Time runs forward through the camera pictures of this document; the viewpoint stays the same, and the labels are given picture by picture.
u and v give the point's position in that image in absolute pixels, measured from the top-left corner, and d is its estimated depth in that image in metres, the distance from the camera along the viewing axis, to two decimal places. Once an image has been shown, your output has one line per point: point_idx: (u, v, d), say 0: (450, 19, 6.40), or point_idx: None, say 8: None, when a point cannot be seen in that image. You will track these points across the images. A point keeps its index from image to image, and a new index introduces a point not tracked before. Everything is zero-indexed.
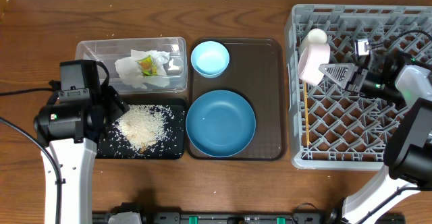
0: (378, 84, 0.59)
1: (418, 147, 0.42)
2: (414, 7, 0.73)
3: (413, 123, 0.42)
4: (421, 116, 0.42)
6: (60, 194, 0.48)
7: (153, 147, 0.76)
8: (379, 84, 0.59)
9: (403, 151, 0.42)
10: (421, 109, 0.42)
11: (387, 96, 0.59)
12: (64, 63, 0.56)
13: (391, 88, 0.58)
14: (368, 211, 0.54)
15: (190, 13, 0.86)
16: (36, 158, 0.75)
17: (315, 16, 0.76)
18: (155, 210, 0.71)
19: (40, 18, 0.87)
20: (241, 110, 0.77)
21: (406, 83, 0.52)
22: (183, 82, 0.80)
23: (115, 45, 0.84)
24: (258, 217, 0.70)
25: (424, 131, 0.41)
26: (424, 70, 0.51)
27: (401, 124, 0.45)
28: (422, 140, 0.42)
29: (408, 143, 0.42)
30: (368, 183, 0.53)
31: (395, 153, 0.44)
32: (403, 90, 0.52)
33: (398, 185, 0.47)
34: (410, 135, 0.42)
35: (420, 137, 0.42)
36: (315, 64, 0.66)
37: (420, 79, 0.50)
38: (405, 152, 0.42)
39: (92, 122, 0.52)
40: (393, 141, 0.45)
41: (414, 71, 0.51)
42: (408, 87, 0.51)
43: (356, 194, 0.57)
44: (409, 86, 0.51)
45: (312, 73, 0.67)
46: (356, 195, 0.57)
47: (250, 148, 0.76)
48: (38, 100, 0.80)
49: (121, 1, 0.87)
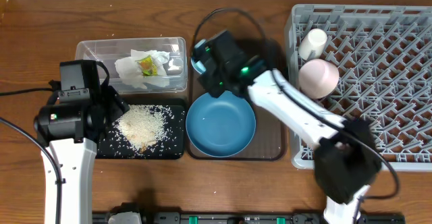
0: (246, 68, 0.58)
1: (343, 179, 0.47)
2: (414, 7, 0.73)
3: (329, 170, 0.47)
4: (299, 132, 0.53)
6: (61, 194, 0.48)
7: (153, 147, 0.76)
8: (245, 69, 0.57)
9: (345, 182, 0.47)
10: (321, 159, 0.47)
11: (231, 79, 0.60)
12: (64, 64, 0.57)
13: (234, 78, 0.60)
14: (354, 217, 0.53)
15: (190, 13, 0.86)
16: (36, 159, 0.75)
17: (315, 16, 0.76)
18: (155, 209, 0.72)
19: (40, 18, 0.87)
20: (241, 110, 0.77)
21: (264, 93, 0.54)
22: (183, 82, 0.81)
23: (115, 45, 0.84)
24: (258, 217, 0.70)
25: (339, 166, 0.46)
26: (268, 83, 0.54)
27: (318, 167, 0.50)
28: (342, 172, 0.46)
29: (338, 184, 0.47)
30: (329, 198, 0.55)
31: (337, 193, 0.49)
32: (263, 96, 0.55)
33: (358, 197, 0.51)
34: (339, 169, 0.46)
35: (341, 173, 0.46)
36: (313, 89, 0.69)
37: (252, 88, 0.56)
38: (348, 181, 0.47)
39: (92, 122, 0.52)
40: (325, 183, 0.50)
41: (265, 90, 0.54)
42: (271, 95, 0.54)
43: (331, 214, 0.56)
44: (263, 88, 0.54)
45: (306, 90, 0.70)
46: (331, 216, 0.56)
47: (250, 148, 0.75)
48: (38, 100, 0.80)
49: (121, 1, 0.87)
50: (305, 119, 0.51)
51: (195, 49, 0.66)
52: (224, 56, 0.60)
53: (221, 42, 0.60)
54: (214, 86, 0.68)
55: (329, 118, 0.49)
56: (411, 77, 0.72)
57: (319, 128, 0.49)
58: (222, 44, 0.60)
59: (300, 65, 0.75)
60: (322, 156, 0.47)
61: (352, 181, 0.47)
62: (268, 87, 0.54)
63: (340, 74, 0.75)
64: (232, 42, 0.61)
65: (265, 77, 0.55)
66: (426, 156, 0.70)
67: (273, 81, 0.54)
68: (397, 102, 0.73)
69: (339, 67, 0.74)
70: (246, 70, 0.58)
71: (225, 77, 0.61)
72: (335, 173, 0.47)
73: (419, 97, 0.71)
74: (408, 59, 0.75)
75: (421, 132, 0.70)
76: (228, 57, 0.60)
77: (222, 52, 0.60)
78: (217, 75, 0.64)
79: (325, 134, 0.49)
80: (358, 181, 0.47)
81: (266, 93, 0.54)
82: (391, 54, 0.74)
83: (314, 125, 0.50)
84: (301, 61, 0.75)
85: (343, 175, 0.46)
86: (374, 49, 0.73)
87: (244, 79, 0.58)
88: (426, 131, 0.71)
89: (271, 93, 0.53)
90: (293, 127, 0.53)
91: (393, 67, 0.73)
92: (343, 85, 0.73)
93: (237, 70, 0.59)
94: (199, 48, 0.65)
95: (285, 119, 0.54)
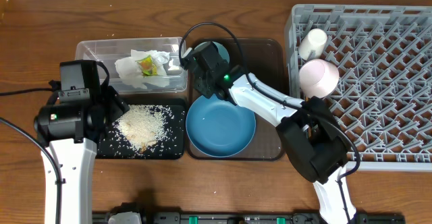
0: (227, 75, 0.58)
1: (308, 154, 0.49)
2: (414, 7, 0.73)
3: (293, 146, 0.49)
4: (270, 120, 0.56)
6: (61, 193, 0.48)
7: (153, 147, 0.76)
8: (225, 76, 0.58)
9: (310, 154, 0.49)
10: (285, 135, 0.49)
11: (215, 87, 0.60)
12: (64, 64, 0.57)
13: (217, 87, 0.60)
14: (344, 208, 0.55)
15: (190, 13, 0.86)
16: (36, 159, 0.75)
17: (314, 16, 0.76)
18: (155, 209, 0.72)
19: (40, 19, 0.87)
20: (241, 110, 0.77)
21: (239, 91, 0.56)
22: (183, 82, 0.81)
23: (114, 45, 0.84)
24: (258, 217, 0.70)
25: (302, 141, 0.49)
26: (240, 82, 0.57)
27: (285, 146, 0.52)
28: (306, 146, 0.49)
29: (304, 160, 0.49)
30: (317, 191, 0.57)
31: (307, 170, 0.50)
32: (238, 95, 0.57)
33: (335, 179, 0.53)
34: (302, 142, 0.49)
35: (304, 147, 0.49)
36: (309, 88, 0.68)
37: (232, 92, 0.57)
38: (312, 153, 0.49)
39: (92, 122, 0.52)
40: (294, 160, 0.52)
41: (239, 89, 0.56)
42: (244, 93, 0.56)
43: (325, 210, 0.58)
44: (237, 88, 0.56)
45: (304, 87, 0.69)
46: (326, 213, 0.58)
47: (250, 148, 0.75)
48: (39, 100, 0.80)
49: (121, 0, 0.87)
50: (271, 105, 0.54)
51: (182, 58, 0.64)
52: (208, 65, 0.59)
53: (206, 51, 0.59)
54: (206, 91, 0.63)
55: (290, 101, 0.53)
56: (411, 77, 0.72)
57: (285, 111, 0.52)
58: (207, 52, 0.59)
59: (300, 65, 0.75)
60: (285, 132, 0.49)
61: (316, 152, 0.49)
62: (241, 85, 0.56)
63: (340, 74, 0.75)
64: (217, 51, 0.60)
65: (239, 78, 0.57)
66: (426, 156, 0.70)
67: (247, 80, 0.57)
68: (397, 102, 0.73)
69: (339, 67, 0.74)
70: (227, 77, 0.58)
71: (210, 84, 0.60)
72: (299, 147, 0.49)
73: (419, 97, 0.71)
74: (408, 59, 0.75)
75: (420, 133, 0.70)
76: (212, 65, 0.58)
77: (207, 61, 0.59)
78: (206, 81, 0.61)
79: (287, 115, 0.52)
80: (322, 152, 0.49)
81: (239, 92, 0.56)
82: (391, 54, 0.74)
83: (279, 110, 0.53)
84: (302, 61, 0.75)
85: (307, 148, 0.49)
86: (374, 49, 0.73)
87: (227, 86, 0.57)
88: (426, 131, 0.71)
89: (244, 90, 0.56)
90: (266, 116, 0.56)
91: (393, 67, 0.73)
92: (343, 85, 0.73)
93: (221, 78, 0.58)
94: (185, 58, 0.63)
95: (258, 110, 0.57)
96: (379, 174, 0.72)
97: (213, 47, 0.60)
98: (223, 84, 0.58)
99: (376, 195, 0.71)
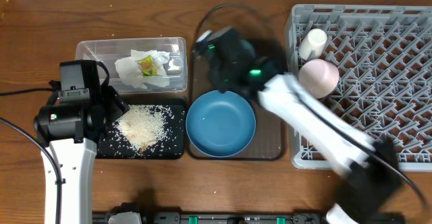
0: (258, 72, 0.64)
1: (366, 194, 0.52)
2: (414, 7, 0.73)
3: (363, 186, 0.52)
4: (314, 137, 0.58)
6: (60, 194, 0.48)
7: (153, 147, 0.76)
8: (256, 72, 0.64)
9: (368, 198, 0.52)
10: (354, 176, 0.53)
11: (239, 81, 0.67)
12: (64, 64, 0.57)
13: (244, 83, 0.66)
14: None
15: (190, 13, 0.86)
16: (36, 158, 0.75)
17: (315, 16, 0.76)
18: (155, 210, 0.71)
19: (40, 18, 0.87)
20: (241, 110, 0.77)
21: (277, 97, 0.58)
22: (183, 82, 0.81)
23: (115, 45, 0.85)
24: (258, 217, 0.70)
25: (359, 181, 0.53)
26: (282, 86, 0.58)
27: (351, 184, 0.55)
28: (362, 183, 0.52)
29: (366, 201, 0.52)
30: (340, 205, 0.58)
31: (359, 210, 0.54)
32: (275, 100, 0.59)
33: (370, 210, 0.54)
34: (363, 185, 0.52)
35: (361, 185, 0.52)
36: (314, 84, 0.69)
37: (266, 84, 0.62)
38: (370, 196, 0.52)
39: (92, 122, 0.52)
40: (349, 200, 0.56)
41: (279, 93, 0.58)
42: (282, 102, 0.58)
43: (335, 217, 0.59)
44: (277, 93, 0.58)
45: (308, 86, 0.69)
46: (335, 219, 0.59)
47: (250, 148, 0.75)
48: (38, 100, 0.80)
49: (121, 1, 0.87)
50: (319, 125, 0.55)
51: (198, 42, 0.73)
52: (230, 54, 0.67)
53: (225, 40, 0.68)
54: (222, 84, 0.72)
55: (354, 135, 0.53)
56: (411, 77, 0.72)
57: (347, 148, 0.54)
58: (227, 42, 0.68)
59: (300, 65, 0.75)
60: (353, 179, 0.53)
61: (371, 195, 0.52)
62: (282, 90, 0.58)
63: (340, 74, 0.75)
64: (236, 40, 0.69)
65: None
66: (425, 156, 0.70)
67: (288, 88, 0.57)
68: (397, 102, 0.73)
69: (339, 67, 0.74)
70: (254, 73, 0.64)
71: (235, 79, 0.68)
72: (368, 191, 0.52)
73: (419, 97, 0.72)
74: (408, 59, 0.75)
75: (420, 132, 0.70)
76: (235, 57, 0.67)
77: (230, 53, 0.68)
78: (223, 73, 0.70)
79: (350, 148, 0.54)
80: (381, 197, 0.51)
81: (283, 100, 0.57)
82: (391, 54, 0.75)
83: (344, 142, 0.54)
84: (301, 61, 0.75)
85: (364, 192, 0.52)
86: (374, 49, 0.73)
87: (258, 82, 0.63)
88: (426, 131, 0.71)
89: (291, 103, 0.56)
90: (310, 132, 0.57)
91: (393, 67, 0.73)
92: (343, 85, 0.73)
93: (247, 72, 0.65)
94: (204, 44, 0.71)
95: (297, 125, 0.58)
96: None
97: (232, 35, 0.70)
98: (251, 79, 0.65)
99: None
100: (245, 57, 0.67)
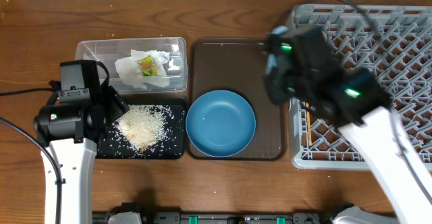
0: (358, 94, 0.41)
1: None
2: (414, 7, 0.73)
3: None
4: (395, 196, 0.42)
6: (60, 194, 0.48)
7: (153, 147, 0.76)
8: (354, 91, 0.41)
9: None
10: None
11: (320, 96, 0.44)
12: (64, 64, 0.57)
13: (322, 100, 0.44)
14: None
15: (190, 13, 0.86)
16: (36, 158, 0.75)
17: (315, 16, 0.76)
18: (155, 210, 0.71)
19: (40, 19, 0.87)
20: (241, 110, 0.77)
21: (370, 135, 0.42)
22: (183, 82, 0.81)
23: (114, 45, 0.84)
24: (258, 217, 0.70)
25: None
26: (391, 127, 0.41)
27: None
28: None
29: None
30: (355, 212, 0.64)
31: None
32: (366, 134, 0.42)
33: None
34: None
35: None
36: None
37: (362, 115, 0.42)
38: None
39: (92, 122, 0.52)
40: None
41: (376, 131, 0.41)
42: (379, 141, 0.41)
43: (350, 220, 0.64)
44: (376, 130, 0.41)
45: None
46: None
47: (250, 148, 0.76)
48: (39, 100, 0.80)
49: (121, 1, 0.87)
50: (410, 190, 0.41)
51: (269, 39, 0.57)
52: (312, 57, 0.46)
53: (309, 35, 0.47)
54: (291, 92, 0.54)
55: None
56: (411, 77, 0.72)
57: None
58: (309, 35, 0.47)
59: None
60: None
61: None
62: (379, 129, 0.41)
63: None
64: (322, 39, 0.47)
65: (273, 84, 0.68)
66: (426, 156, 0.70)
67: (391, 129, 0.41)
68: (397, 102, 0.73)
69: None
70: (352, 91, 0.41)
71: (315, 92, 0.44)
72: None
73: (419, 97, 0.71)
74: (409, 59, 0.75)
75: (421, 132, 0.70)
76: (318, 61, 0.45)
77: (310, 56, 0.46)
78: (298, 82, 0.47)
79: None
80: None
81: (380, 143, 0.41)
82: (391, 54, 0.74)
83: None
84: None
85: None
86: (374, 49, 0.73)
87: (348, 107, 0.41)
88: (426, 131, 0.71)
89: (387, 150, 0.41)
90: (391, 187, 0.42)
91: (393, 68, 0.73)
92: None
93: (339, 85, 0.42)
94: (276, 38, 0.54)
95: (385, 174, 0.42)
96: None
97: (320, 32, 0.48)
98: (341, 98, 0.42)
99: (376, 195, 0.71)
100: (332, 65, 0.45)
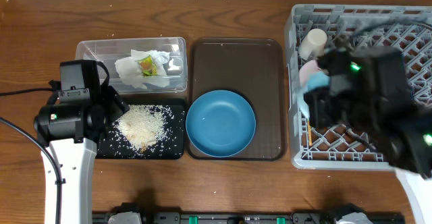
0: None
1: None
2: (414, 7, 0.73)
3: None
4: None
6: (60, 194, 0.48)
7: (153, 147, 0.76)
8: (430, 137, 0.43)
9: None
10: None
11: (391, 131, 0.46)
12: (64, 64, 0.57)
13: (396, 137, 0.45)
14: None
15: (190, 13, 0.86)
16: (36, 158, 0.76)
17: (315, 16, 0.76)
18: (155, 210, 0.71)
19: (40, 19, 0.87)
20: (241, 110, 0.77)
21: None
22: (183, 82, 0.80)
23: (115, 45, 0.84)
24: (258, 217, 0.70)
25: None
26: None
27: None
28: None
29: None
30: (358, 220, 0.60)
31: None
32: None
33: None
34: None
35: None
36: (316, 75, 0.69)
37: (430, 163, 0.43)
38: None
39: (92, 122, 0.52)
40: None
41: None
42: None
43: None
44: None
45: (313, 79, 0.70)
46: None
47: (250, 148, 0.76)
48: (38, 100, 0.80)
49: (121, 1, 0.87)
50: None
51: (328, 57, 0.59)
52: (386, 87, 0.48)
53: (387, 64, 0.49)
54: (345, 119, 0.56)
55: None
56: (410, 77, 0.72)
57: None
58: (388, 65, 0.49)
59: (300, 65, 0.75)
60: None
61: None
62: None
63: None
64: (401, 71, 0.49)
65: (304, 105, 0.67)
66: None
67: None
68: None
69: None
70: (428, 137, 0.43)
71: (387, 126, 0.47)
72: None
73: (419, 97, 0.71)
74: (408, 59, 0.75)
75: None
76: (389, 90, 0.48)
77: (383, 83, 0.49)
78: (370, 110, 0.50)
79: None
80: None
81: None
82: None
83: None
84: (302, 61, 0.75)
85: None
86: None
87: (423, 151, 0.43)
88: None
89: None
90: None
91: None
92: None
93: (411, 123, 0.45)
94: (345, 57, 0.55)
95: None
96: (379, 174, 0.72)
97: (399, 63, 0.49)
98: (418, 141, 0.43)
99: (376, 195, 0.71)
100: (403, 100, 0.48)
